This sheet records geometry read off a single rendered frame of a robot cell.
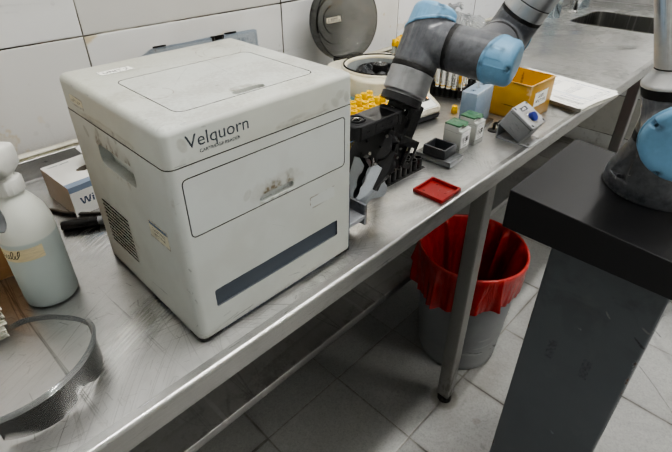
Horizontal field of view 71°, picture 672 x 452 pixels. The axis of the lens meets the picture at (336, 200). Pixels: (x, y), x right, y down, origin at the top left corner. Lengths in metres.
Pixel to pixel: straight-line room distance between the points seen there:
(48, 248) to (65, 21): 0.53
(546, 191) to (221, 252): 0.55
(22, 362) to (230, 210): 0.33
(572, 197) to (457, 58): 0.30
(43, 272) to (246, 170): 0.33
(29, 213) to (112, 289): 0.16
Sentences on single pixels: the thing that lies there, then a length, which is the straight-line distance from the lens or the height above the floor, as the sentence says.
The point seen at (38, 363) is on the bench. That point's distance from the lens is 0.73.
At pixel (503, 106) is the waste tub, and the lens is 1.36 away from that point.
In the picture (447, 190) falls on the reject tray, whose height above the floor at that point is 0.88.
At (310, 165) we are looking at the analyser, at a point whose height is 1.06.
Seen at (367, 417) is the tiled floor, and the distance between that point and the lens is 1.63.
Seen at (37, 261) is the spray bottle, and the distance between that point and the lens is 0.75.
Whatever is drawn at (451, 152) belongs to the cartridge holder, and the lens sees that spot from 1.08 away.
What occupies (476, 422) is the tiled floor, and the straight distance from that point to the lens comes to 1.68.
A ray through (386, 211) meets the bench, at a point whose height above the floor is 0.87.
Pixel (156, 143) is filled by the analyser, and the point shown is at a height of 1.16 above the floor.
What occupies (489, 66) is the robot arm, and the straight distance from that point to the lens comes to 0.78.
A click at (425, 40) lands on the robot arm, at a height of 1.18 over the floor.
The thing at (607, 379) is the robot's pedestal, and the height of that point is 0.58.
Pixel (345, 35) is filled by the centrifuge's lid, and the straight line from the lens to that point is 1.49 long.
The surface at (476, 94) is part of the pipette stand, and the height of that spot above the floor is 0.97.
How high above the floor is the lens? 1.36
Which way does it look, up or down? 32 degrees down
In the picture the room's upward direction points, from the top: straight up
